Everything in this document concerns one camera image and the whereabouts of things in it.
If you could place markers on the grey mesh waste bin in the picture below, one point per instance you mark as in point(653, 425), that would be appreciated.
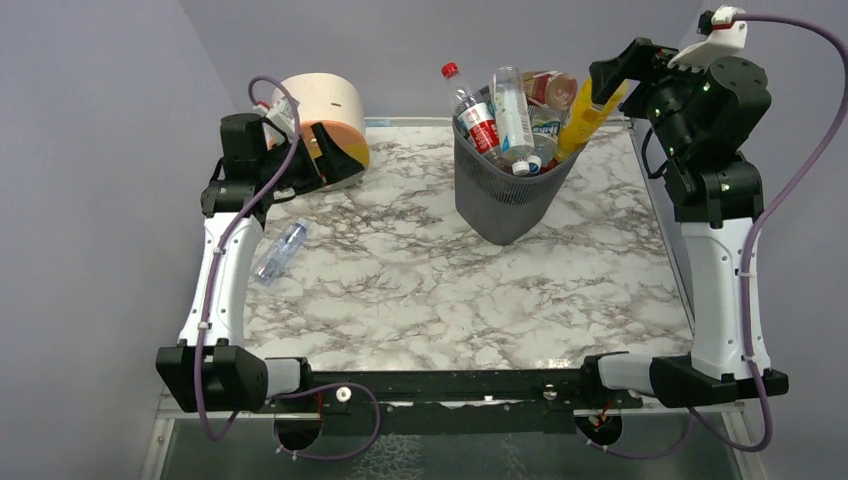
point(499, 206)

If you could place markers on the clear bottle red label front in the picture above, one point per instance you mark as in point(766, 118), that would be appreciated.
point(474, 116)

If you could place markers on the cream orange round drum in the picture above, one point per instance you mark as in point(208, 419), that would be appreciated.
point(322, 97)

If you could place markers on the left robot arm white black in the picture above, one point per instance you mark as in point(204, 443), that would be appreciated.
point(209, 368)

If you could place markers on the clear bottle small label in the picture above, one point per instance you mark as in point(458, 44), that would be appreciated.
point(546, 124)

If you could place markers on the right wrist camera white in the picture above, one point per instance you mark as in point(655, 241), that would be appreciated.
point(725, 35)

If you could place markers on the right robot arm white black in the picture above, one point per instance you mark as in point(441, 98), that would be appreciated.
point(701, 116)

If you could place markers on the yellow drink bottle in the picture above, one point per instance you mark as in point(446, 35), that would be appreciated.
point(585, 118)

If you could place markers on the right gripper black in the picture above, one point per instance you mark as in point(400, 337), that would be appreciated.
point(638, 76)

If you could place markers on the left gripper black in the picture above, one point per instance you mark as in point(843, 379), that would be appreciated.
point(308, 163)

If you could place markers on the clear bottle blue cap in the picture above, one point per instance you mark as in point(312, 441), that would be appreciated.
point(275, 259)

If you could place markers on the clear bottle white blue label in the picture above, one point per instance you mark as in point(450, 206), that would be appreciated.
point(511, 114)

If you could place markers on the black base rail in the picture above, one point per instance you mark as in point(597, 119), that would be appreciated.
point(453, 402)

